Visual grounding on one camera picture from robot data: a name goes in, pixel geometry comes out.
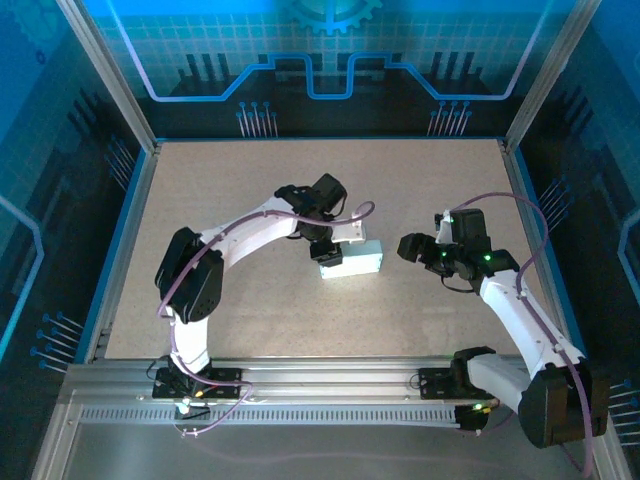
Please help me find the aluminium cross rail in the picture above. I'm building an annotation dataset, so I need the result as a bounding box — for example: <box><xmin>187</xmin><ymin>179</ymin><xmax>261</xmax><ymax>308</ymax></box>
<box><xmin>59</xmin><ymin>355</ymin><xmax>601</xmax><ymax>404</ymax></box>

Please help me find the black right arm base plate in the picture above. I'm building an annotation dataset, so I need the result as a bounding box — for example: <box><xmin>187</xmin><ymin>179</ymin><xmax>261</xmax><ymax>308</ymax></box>
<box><xmin>418</xmin><ymin>366</ymin><xmax>510</xmax><ymax>400</ymax></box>

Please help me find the blue printed backdrop panel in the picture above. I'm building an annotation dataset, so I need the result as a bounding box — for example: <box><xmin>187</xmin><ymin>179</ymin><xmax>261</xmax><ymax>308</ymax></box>
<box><xmin>82</xmin><ymin>0</ymin><xmax>584</xmax><ymax>140</ymax></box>

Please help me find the slotted grey cable duct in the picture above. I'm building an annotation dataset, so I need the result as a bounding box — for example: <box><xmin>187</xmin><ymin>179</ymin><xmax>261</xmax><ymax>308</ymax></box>
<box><xmin>79</xmin><ymin>407</ymin><xmax>461</xmax><ymax>427</ymax></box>

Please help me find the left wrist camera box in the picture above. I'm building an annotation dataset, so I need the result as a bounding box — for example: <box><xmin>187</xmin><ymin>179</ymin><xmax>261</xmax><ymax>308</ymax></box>
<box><xmin>332</xmin><ymin>218</ymin><xmax>369</xmax><ymax>246</ymax></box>

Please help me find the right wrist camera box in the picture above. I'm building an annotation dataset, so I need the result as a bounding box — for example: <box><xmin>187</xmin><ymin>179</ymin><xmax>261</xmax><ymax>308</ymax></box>
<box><xmin>432</xmin><ymin>211</ymin><xmax>452</xmax><ymax>245</ymax></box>

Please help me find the aluminium side rail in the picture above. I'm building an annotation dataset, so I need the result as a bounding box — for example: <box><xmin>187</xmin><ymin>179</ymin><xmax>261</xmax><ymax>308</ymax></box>
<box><xmin>82</xmin><ymin>142</ymin><xmax>162</xmax><ymax>364</ymax></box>
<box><xmin>498</xmin><ymin>139</ymin><xmax>577</xmax><ymax>364</ymax></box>

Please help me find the pale green paper box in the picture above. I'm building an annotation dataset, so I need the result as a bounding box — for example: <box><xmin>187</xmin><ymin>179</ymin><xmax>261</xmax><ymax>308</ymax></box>
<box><xmin>318</xmin><ymin>238</ymin><xmax>385</xmax><ymax>281</ymax></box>

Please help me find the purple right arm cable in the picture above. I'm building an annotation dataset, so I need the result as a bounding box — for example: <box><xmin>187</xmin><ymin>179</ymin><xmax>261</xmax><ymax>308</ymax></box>
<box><xmin>449</xmin><ymin>192</ymin><xmax>599</xmax><ymax>476</ymax></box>

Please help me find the aluminium frame post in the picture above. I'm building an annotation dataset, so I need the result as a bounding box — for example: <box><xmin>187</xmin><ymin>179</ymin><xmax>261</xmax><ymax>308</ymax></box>
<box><xmin>503</xmin><ymin>0</ymin><xmax>599</xmax><ymax>151</ymax></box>
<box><xmin>57</xmin><ymin>0</ymin><xmax>161</xmax><ymax>154</ymax></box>

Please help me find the blue printed side panel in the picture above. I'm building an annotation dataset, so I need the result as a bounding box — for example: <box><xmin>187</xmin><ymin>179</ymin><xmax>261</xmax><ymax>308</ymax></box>
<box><xmin>0</xmin><ymin>0</ymin><xmax>151</xmax><ymax>480</ymax></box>
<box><xmin>514</xmin><ymin>0</ymin><xmax>640</xmax><ymax>480</ymax></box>

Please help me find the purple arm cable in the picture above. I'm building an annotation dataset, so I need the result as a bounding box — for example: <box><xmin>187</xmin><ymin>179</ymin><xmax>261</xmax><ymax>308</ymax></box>
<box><xmin>157</xmin><ymin>200</ymin><xmax>376</xmax><ymax>439</ymax></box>
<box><xmin>449</xmin><ymin>192</ymin><xmax>599</xmax><ymax>476</ymax></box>

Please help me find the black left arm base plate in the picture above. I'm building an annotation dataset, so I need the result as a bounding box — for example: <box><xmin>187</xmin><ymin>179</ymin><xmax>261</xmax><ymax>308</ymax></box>
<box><xmin>151</xmin><ymin>367</ymin><xmax>244</xmax><ymax>400</ymax></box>

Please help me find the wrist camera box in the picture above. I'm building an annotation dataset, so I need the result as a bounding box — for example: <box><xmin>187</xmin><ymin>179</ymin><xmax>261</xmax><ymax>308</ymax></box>
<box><xmin>332</xmin><ymin>218</ymin><xmax>369</xmax><ymax>246</ymax></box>
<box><xmin>432</xmin><ymin>211</ymin><xmax>452</xmax><ymax>245</ymax></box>

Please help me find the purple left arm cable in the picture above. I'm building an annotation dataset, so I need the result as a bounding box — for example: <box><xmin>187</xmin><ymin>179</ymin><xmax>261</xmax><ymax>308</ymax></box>
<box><xmin>157</xmin><ymin>200</ymin><xmax>376</xmax><ymax>439</ymax></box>

